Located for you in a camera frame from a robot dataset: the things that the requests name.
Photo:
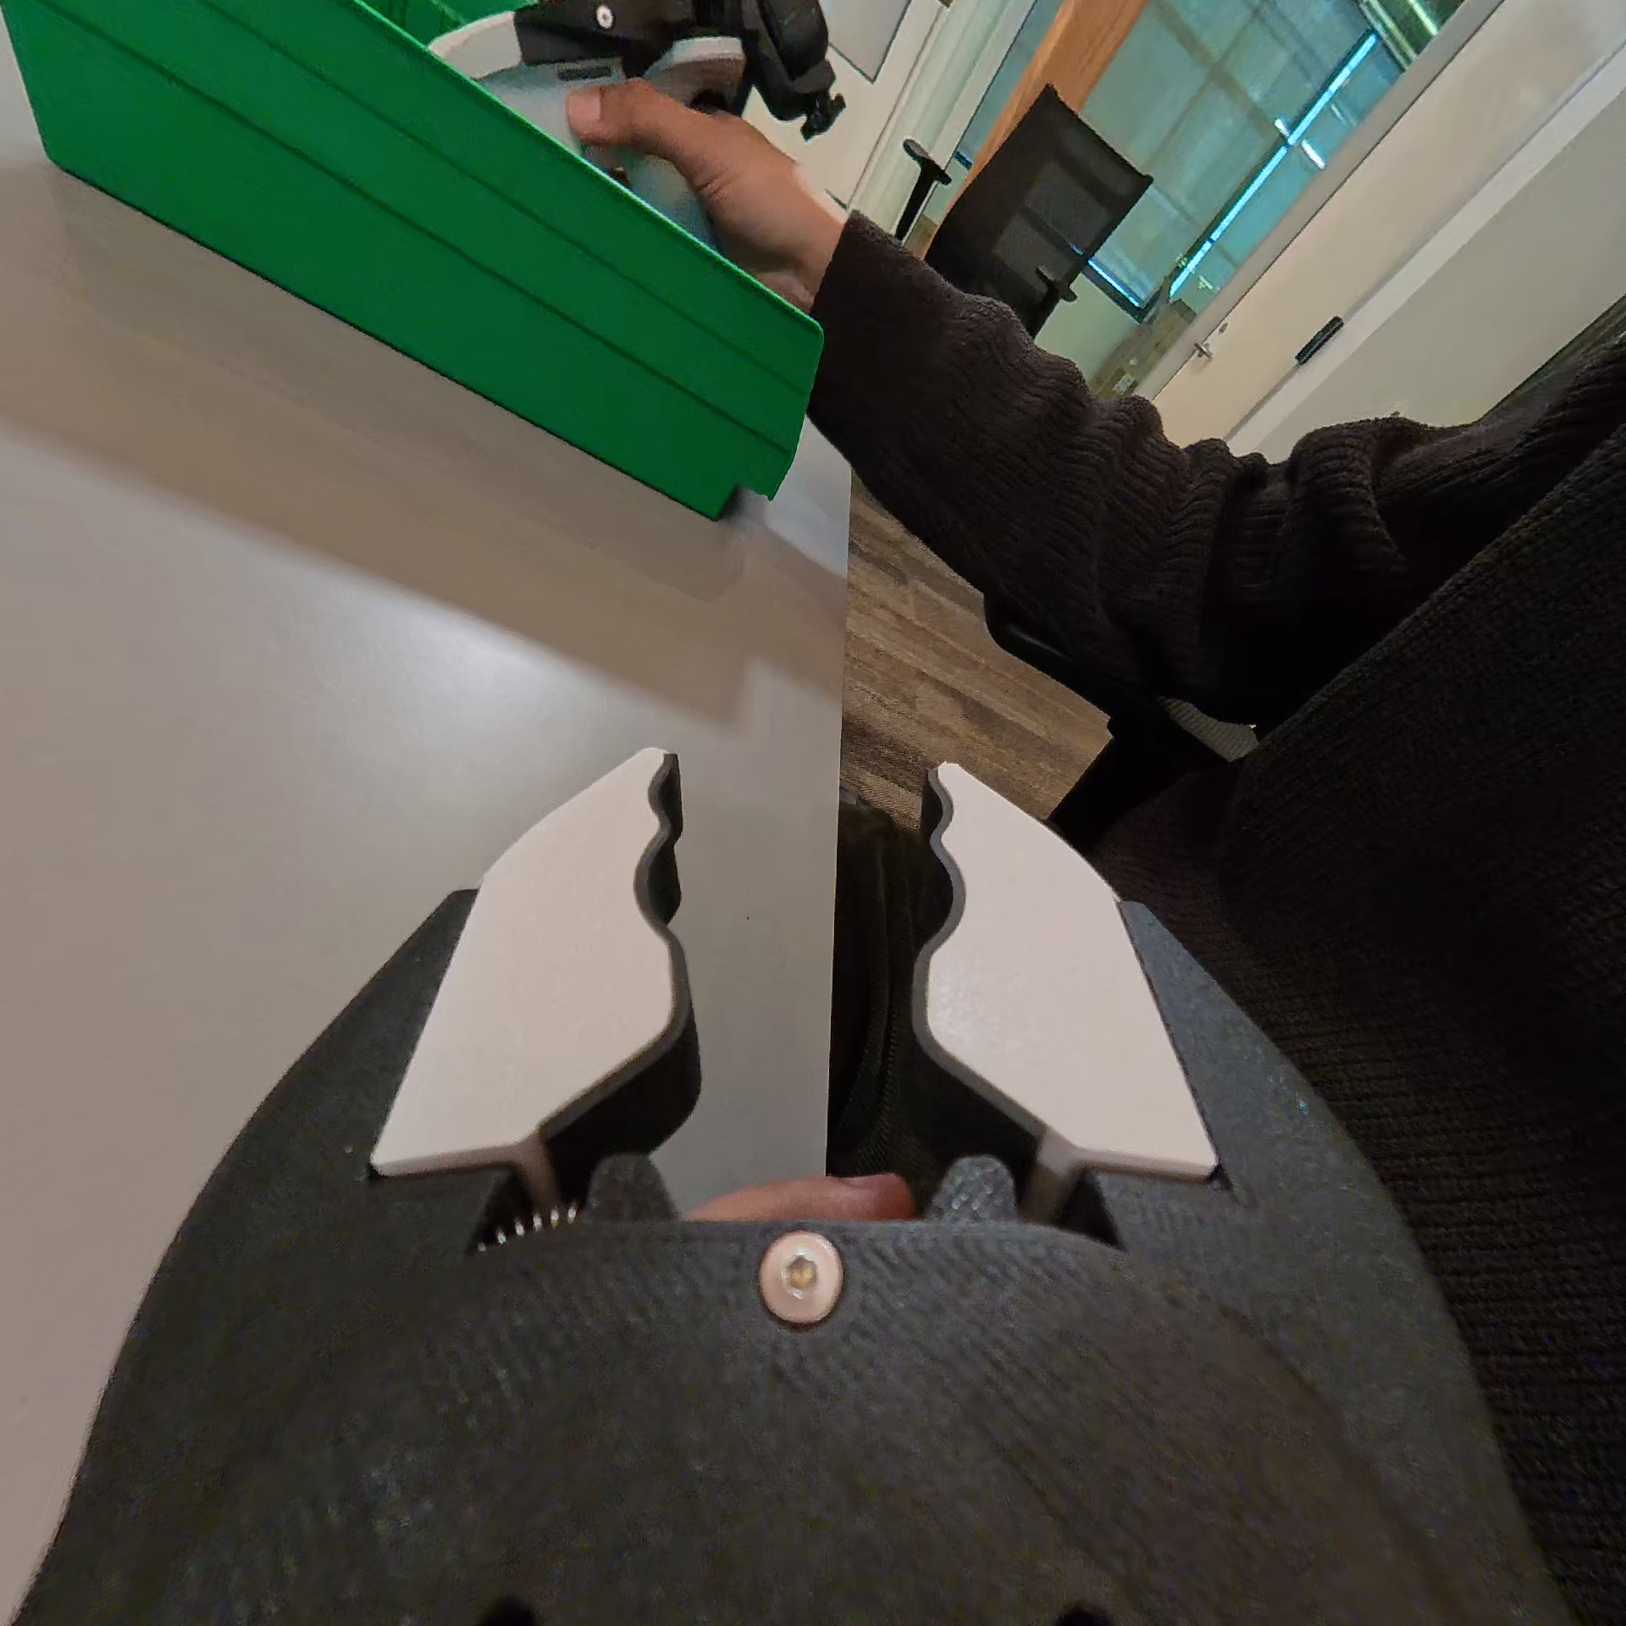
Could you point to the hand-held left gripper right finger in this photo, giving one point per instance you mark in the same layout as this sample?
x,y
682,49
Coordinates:
x,y
1067,1017

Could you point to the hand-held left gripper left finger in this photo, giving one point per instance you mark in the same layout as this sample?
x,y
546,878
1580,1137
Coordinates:
x,y
546,1004

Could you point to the green plastic bin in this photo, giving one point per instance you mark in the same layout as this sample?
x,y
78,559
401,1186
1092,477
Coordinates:
x,y
382,229

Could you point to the person's right forearm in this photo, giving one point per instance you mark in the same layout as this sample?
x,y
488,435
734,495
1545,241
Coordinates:
x,y
1143,508

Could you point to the person's right hand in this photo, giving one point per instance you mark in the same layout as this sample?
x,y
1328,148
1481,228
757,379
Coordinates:
x,y
736,179

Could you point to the person's left hand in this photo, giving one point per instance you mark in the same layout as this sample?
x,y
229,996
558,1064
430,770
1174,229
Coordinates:
x,y
800,1199

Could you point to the person's dark green pants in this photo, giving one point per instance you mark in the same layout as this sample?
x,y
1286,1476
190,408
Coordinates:
x,y
877,1017

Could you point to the wooden beam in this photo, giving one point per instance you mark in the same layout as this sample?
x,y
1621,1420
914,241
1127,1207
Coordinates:
x,y
1081,38

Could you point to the person's black sweater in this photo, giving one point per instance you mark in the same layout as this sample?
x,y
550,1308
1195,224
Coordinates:
x,y
1398,1017

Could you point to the glass wall panel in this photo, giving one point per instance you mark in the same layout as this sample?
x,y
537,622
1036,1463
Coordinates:
x,y
1207,127

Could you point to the black wall card reader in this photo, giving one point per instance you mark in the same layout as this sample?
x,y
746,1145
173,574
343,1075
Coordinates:
x,y
1319,340

